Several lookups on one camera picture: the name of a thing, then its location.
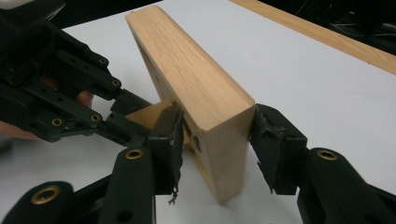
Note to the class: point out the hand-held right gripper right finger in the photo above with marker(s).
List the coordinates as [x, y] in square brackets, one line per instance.
[330, 186]

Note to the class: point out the white table cover sheet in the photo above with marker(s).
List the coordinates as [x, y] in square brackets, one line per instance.
[311, 93]

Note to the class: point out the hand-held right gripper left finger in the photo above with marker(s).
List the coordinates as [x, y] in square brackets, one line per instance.
[134, 186]

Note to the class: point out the light wooden box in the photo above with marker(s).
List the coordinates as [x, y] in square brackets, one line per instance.
[193, 81]

